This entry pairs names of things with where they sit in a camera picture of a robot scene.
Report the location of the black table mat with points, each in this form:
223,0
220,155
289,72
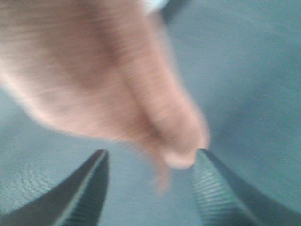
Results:
241,61

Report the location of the brown microfibre towel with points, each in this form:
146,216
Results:
100,69

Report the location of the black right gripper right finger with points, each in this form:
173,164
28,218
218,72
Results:
225,199

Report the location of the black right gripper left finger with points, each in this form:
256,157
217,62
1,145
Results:
76,201

